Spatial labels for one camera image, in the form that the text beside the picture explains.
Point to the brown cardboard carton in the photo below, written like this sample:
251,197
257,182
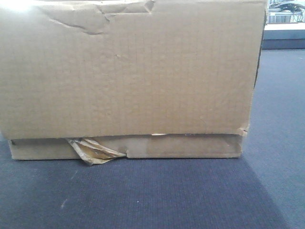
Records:
97,80

